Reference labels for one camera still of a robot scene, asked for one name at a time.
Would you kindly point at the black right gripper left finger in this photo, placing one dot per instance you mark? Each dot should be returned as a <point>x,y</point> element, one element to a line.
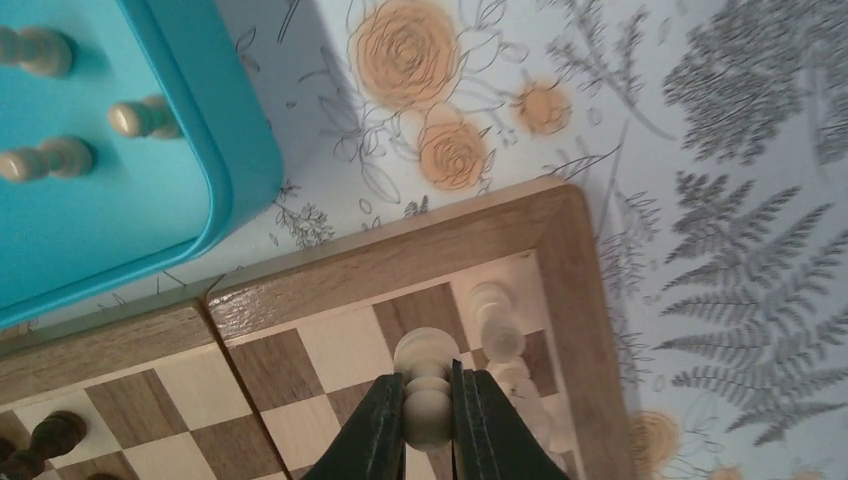
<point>370,445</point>

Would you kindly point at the light wooden pawn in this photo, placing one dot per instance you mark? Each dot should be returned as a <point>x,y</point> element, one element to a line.
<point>425,357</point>

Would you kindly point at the floral table mat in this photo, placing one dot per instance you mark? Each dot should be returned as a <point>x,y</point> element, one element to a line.
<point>708,137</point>

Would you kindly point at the dark chess pieces row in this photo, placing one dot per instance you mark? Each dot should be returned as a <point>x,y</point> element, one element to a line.
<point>54,436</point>

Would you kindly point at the wooden chess board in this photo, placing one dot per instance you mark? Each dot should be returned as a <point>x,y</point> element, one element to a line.
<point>255,380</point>

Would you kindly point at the light wooden chess piece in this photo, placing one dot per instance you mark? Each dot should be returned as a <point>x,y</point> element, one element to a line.
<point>515,381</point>
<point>492,308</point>

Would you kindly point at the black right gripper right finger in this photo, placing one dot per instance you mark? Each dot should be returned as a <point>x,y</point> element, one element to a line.
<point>490,440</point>

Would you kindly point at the teal plastic tray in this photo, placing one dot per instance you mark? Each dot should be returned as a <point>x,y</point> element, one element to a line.
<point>131,141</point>

